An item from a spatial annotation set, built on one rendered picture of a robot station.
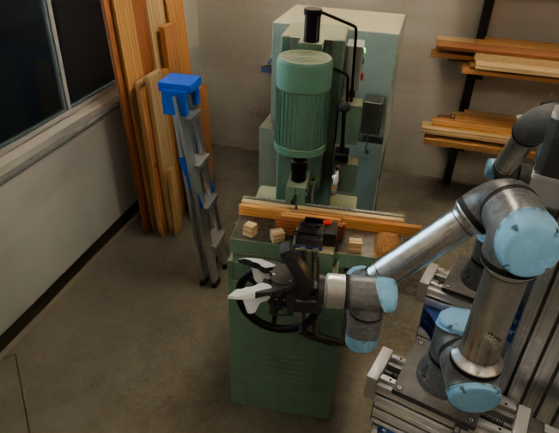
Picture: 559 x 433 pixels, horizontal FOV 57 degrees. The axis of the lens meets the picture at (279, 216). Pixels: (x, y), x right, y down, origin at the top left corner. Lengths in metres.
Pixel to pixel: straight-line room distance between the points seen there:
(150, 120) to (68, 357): 1.35
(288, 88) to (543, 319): 0.95
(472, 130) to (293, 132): 2.19
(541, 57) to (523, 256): 2.61
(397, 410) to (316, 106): 0.93
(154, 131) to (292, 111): 1.59
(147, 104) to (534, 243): 2.41
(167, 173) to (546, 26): 2.64
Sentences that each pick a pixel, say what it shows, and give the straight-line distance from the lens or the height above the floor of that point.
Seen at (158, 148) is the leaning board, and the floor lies 0.62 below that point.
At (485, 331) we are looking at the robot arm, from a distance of 1.19.
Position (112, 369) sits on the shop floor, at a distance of 2.65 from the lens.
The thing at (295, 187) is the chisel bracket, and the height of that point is 1.07.
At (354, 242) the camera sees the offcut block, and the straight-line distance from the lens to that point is 1.76.
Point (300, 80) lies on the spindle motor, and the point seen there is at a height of 1.46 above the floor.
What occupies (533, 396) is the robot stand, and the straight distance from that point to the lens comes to 1.69.
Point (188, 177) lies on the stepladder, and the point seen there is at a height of 0.69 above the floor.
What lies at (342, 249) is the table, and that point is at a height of 0.90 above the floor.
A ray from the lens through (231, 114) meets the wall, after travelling 4.43.
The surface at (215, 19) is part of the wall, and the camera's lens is 4.25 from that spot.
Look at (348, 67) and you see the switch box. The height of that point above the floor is 1.40.
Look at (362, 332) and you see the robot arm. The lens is 1.16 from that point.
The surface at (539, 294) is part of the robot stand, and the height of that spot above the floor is 1.10.
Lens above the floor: 1.95
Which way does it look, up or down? 33 degrees down
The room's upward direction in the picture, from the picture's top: 2 degrees clockwise
